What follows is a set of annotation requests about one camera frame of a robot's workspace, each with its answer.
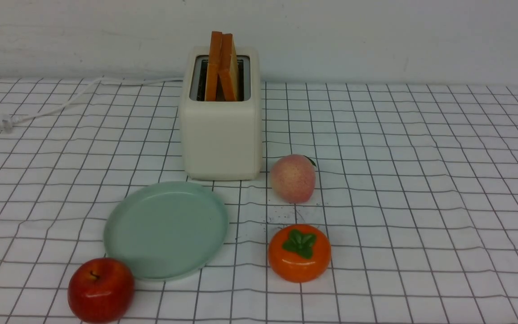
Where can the pink peach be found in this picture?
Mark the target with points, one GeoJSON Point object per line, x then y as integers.
{"type": "Point", "coordinates": [293, 178]}

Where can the toast slice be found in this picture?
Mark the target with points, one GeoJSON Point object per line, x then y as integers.
{"type": "Point", "coordinates": [214, 58]}
{"type": "Point", "coordinates": [228, 69]}

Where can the light green plate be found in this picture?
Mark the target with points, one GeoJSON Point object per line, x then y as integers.
{"type": "Point", "coordinates": [167, 230]}

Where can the cream white toaster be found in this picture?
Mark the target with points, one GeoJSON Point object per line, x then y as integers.
{"type": "Point", "coordinates": [222, 140]}

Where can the orange persimmon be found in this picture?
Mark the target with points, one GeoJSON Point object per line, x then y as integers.
{"type": "Point", "coordinates": [299, 253]}

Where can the white checkered tablecloth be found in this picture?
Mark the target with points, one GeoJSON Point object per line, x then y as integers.
{"type": "Point", "coordinates": [416, 187]}

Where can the red apple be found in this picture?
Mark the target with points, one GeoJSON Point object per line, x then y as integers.
{"type": "Point", "coordinates": [101, 291]}

